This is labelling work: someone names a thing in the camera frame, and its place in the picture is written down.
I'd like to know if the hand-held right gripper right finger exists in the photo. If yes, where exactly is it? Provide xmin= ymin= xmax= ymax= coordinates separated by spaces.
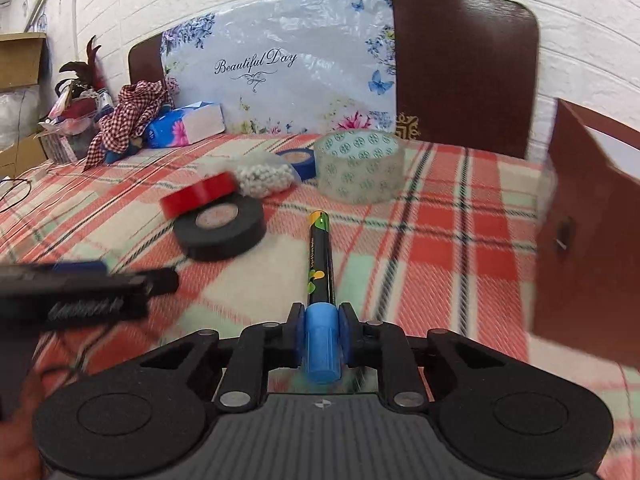
xmin=338 ymin=302 xmax=511 ymax=408

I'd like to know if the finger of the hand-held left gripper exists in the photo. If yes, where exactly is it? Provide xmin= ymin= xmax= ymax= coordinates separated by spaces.
xmin=49 ymin=261 xmax=109 ymax=275
xmin=144 ymin=267 xmax=180 ymax=296

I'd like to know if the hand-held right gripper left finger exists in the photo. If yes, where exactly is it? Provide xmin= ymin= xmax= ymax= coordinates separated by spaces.
xmin=132 ymin=302 xmax=307 ymax=408

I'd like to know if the black marker with blue cap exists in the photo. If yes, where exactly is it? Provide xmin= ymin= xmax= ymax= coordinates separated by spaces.
xmin=299 ymin=211 xmax=346 ymax=385

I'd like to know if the red tape roll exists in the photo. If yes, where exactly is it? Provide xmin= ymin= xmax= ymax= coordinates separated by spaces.
xmin=160 ymin=172 xmax=238 ymax=219

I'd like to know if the black tape roll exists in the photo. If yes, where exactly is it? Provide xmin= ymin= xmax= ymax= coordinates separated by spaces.
xmin=172 ymin=195 xmax=267 ymax=262

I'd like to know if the bag of white beads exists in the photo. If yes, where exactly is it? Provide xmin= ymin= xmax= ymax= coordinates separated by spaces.
xmin=227 ymin=152 xmax=298 ymax=200

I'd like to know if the clear green-printed tape roll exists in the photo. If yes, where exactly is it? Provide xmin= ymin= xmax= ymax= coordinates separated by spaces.
xmin=313 ymin=130 xmax=404 ymax=205

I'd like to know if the blue tape roll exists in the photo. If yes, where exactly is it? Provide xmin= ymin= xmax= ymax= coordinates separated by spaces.
xmin=276 ymin=149 xmax=317 ymax=182

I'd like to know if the brown cardboard box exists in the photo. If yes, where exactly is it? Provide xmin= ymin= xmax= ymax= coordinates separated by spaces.
xmin=529 ymin=97 xmax=640 ymax=366

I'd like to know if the person's left hand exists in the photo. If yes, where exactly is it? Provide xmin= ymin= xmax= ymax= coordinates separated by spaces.
xmin=0 ymin=372 xmax=47 ymax=480

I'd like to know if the blue cloth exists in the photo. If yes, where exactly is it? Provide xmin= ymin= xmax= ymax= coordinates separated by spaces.
xmin=102 ymin=137 xmax=146 ymax=165

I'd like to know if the white basket with clutter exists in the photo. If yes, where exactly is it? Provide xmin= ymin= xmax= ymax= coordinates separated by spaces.
xmin=37 ymin=87 xmax=118 ymax=163

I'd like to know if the plaid blanket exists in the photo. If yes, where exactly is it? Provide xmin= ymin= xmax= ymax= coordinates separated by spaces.
xmin=0 ymin=132 xmax=640 ymax=480

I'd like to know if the blue floral tissue packet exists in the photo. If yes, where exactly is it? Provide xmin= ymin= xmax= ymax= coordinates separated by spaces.
xmin=144 ymin=102 xmax=226 ymax=150

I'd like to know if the red checkered cloth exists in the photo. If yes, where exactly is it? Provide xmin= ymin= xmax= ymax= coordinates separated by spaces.
xmin=82 ymin=80 xmax=176 ymax=171

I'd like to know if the clear plastic bag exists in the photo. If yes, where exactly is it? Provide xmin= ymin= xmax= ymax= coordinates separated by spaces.
xmin=0 ymin=85 xmax=43 ymax=151

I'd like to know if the dark red feather decoration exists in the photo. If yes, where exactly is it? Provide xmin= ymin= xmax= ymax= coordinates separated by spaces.
xmin=59 ymin=35 xmax=106 ymax=96

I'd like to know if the floral plastic-wrapped board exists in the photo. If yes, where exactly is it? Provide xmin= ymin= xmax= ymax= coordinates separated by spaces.
xmin=160 ymin=0 xmax=398 ymax=136

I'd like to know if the brown wooden headboard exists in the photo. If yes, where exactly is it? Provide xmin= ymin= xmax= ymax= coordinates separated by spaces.
xmin=127 ymin=0 xmax=541 ymax=161

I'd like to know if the black cable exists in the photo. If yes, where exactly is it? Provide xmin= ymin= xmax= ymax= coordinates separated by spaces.
xmin=0 ymin=176 xmax=32 ymax=213

